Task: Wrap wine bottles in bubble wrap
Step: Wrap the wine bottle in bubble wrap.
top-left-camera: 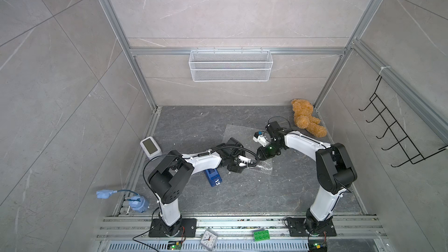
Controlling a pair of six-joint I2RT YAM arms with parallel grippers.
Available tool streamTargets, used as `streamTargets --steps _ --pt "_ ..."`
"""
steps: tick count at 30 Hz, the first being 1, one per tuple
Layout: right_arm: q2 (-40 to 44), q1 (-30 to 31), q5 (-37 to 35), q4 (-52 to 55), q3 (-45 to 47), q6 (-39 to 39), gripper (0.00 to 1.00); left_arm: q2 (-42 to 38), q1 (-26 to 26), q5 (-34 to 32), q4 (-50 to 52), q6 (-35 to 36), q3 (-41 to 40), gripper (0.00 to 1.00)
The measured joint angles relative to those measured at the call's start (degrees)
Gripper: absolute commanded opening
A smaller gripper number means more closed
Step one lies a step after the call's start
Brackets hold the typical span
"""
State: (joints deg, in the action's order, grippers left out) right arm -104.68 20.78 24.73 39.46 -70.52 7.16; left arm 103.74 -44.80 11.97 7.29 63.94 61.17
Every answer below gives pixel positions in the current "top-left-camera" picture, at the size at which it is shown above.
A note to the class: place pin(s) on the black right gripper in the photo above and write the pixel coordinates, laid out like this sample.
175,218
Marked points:
263,154

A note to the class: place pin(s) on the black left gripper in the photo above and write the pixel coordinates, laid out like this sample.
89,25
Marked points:
235,168

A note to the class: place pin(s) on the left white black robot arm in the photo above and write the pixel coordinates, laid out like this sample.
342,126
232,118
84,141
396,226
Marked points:
169,178

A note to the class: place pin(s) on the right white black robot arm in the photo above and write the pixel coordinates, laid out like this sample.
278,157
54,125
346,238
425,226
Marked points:
335,170

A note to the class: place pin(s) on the blue tape dispenser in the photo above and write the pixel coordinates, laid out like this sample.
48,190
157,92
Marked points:
213,177

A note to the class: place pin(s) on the brown teddy bear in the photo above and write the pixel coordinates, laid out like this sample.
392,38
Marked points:
304,119

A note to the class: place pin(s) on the white digital clock display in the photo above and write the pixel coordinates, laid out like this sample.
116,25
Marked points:
150,148

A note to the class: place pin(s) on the green toy brick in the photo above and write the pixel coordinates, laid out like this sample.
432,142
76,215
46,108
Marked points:
261,235

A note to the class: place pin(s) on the small white analog clock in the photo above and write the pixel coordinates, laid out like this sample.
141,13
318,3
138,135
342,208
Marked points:
209,240

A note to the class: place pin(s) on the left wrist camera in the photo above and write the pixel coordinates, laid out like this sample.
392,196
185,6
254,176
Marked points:
244,161

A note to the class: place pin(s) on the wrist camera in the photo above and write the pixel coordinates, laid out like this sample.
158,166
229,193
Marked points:
244,161
260,138

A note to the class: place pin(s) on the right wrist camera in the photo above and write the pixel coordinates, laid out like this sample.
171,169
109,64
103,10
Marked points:
260,138

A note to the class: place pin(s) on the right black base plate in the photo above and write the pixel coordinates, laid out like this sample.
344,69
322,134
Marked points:
304,227

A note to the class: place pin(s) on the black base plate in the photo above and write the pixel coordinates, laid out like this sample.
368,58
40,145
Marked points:
304,227
182,228

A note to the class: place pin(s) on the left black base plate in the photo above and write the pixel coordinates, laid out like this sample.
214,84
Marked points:
182,228

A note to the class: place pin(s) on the white wire mesh basket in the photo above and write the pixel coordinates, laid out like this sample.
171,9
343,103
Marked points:
230,66

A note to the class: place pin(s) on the black wall hook rack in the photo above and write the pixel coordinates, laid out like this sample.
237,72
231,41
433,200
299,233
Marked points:
394,128

